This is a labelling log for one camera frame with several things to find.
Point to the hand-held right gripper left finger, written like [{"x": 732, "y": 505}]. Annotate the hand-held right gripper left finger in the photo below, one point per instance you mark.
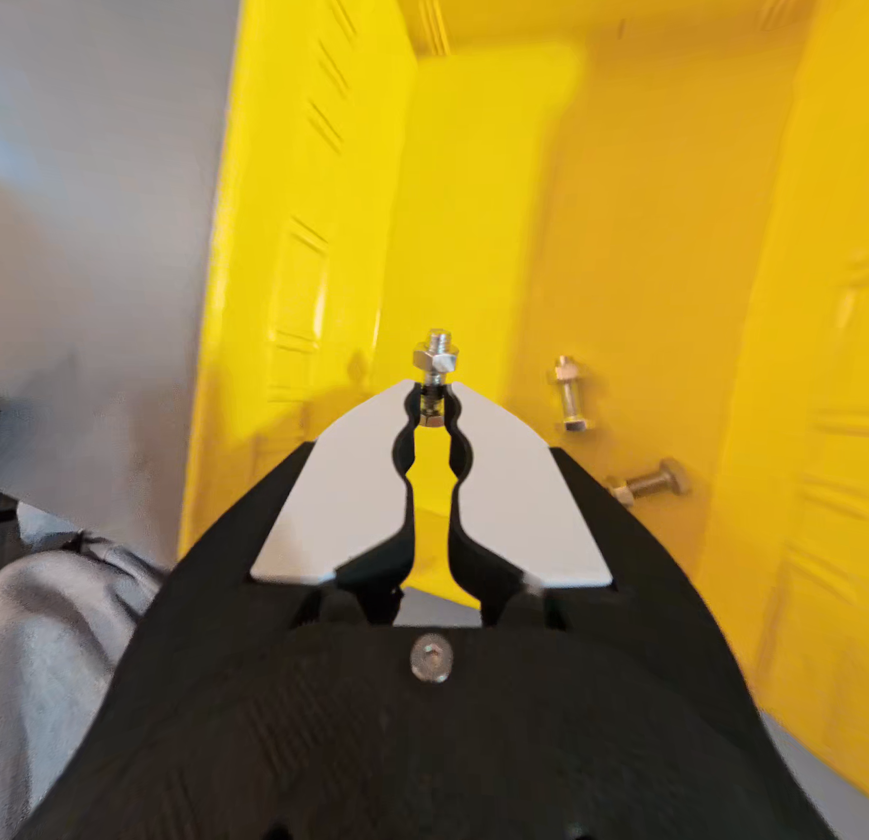
[{"x": 339, "y": 507}]

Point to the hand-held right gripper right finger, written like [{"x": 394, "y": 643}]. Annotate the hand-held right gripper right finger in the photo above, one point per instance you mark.
[{"x": 529, "y": 507}]

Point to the steel hex bolt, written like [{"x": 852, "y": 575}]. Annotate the steel hex bolt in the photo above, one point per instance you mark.
[{"x": 432, "y": 418}]

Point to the steel hex nut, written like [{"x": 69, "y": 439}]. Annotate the steel hex nut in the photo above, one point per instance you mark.
[{"x": 434, "y": 359}]

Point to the yellow plastic bin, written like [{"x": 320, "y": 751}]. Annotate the yellow plastic bin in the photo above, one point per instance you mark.
[{"x": 645, "y": 243}]

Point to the grey desk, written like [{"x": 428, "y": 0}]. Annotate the grey desk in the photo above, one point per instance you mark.
[{"x": 102, "y": 243}]

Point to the steel bolt with nut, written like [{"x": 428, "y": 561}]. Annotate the steel bolt with nut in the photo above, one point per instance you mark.
[
  {"x": 652, "y": 482},
  {"x": 570, "y": 406}
]

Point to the person's grey clothed torso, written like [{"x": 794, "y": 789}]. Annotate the person's grey clothed torso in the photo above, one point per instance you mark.
[{"x": 54, "y": 616}]

